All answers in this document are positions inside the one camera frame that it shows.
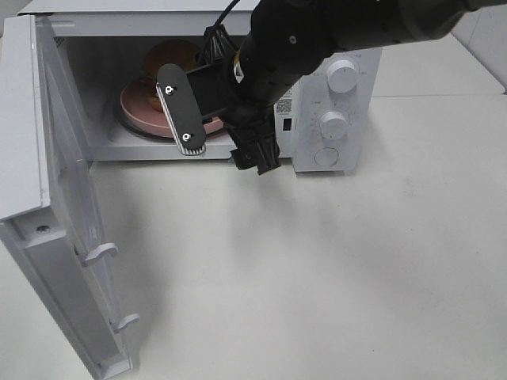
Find white timer knob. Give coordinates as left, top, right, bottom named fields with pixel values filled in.
left=319, top=111, right=349, bottom=140

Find white microwave door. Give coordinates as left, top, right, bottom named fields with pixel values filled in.
left=1, top=14, right=139, bottom=379

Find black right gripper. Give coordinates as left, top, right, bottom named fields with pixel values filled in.
left=187, top=23, right=301, bottom=175

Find burger with lettuce and cheese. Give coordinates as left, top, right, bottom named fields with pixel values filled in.
left=141, top=39, right=200, bottom=112

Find round white door button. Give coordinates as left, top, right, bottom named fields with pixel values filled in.
left=314, top=147, right=339, bottom=167

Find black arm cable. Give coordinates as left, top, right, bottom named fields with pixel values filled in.
left=212, top=0, right=242, bottom=31

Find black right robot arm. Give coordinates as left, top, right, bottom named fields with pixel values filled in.
left=188, top=0, right=487, bottom=174

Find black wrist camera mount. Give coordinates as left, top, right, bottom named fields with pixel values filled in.
left=156, top=63, right=206, bottom=156

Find white upper power knob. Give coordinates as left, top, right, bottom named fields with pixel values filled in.
left=326, top=59, right=359, bottom=93

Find glass microwave turntable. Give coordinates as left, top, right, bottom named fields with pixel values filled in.
left=114, top=106, right=227, bottom=140

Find pink round plate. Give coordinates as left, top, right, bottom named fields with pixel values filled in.
left=118, top=77, right=223, bottom=138

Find white microwave oven body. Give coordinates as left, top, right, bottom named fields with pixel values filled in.
left=23, top=1, right=381, bottom=172

